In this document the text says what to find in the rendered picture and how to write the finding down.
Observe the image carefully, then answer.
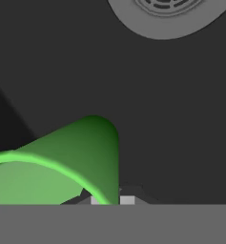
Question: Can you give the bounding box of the dark grey sink basin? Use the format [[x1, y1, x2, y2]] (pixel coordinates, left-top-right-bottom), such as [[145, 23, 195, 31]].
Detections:
[[0, 0, 226, 206]]

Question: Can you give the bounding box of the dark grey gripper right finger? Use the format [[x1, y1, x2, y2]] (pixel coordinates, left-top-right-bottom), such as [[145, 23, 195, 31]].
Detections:
[[118, 182, 160, 206]]

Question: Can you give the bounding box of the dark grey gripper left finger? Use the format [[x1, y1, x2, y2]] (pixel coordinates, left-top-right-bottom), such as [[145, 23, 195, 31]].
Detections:
[[60, 187, 102, 206]]

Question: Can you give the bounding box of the green cup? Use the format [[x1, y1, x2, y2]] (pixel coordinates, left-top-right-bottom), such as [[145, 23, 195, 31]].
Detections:
[[0, 114, 120, 206]]

